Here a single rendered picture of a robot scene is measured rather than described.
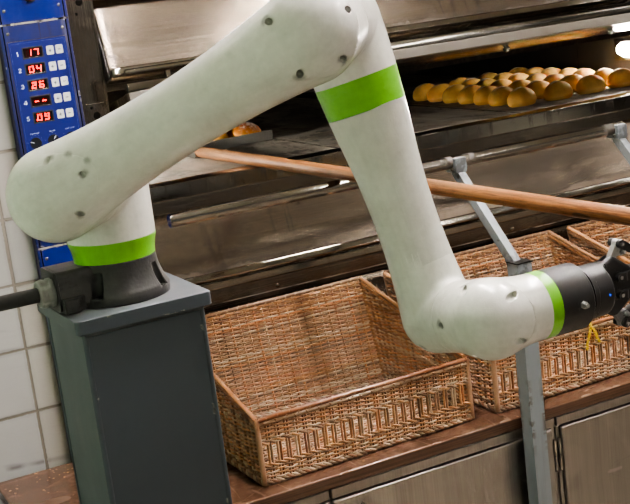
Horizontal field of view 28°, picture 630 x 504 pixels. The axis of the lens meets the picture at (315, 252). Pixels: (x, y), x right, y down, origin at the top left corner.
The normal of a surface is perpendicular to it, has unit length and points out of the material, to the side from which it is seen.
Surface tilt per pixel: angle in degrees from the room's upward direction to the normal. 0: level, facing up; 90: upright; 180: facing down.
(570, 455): 90
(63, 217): 115
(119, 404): 90
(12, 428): 90
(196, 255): 70
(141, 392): 90
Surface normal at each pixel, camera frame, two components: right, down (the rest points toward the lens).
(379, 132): 0.11, 0.25
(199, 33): 0.38, -0.20
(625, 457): 0.44, 0.18
